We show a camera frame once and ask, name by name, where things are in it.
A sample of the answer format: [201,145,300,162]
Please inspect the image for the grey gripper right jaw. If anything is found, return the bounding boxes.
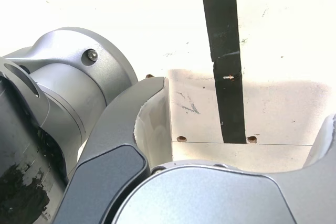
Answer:
[109,113,336,224]

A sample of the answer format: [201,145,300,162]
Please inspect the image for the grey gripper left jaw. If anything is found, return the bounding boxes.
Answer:
[52,76,174,224]

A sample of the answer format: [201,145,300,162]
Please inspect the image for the black tape strip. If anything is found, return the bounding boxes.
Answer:
[198,0,247,144]

